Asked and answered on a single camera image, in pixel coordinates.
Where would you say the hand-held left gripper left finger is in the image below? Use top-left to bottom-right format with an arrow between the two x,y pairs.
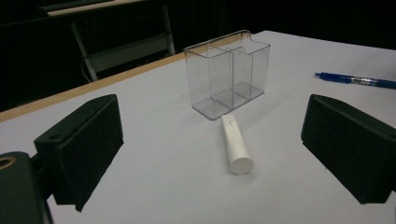
33,93 -> 124,213

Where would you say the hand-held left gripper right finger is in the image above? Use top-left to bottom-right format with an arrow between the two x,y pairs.
300,93 -> 396,205

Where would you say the blue pen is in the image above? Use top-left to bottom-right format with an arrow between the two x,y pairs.
314,72 -> 396,91

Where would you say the thick white cylinder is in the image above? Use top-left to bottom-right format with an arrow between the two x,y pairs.
220,114 -> 255,175

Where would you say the clear plastic divided container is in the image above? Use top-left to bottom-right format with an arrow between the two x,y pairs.
184,29 -> 271,121

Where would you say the wooden table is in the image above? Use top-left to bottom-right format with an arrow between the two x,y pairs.
0,31 -> 256,124

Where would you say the white board sheet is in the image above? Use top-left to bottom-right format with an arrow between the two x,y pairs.
0,30 -> 396,224

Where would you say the white cable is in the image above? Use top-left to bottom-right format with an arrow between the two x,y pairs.
80,59 -> 95,83

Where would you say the white metal desk frame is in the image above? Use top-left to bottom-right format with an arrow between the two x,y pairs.
46,0 -> 177,82

